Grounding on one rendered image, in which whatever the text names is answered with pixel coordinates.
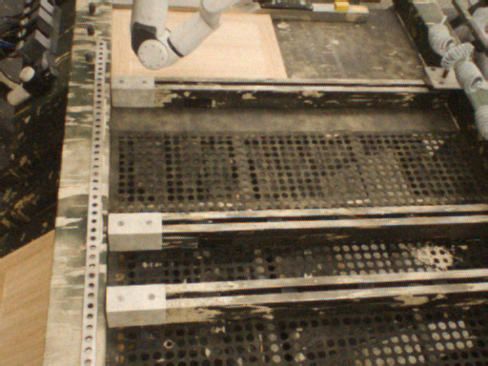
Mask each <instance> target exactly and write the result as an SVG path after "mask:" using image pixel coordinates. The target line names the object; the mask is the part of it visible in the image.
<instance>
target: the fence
mask: <svg viewBox="0 0 488 366"><path fill-rule="evenodd" d="M312 6H313V10H270V9H261V8H260V5H259V4H258V6H257V8H256V9H255V10H254V11H253V12H251V13H250V14H269V15H270V18H271V19H291V20H317V21H345V22H367V19H368V16H369V12H368V10H367V8H366V6H350V8H349V10H336V8H335V5H325V4H312ZM352 7H358V8H364V9H365V10H366V11H354V10H353V8H352ZM112 8H113V9H120V10H131V9H132V0H112ZM168 10H171V11H199V10H200V0H170V2H169V8H168ZM223 13H243V12H241V11H239V10H237V9H235V8H233V7H232V6H230V7H229V8H228V9H227V10H226V11H224V12H223Z"/></svg>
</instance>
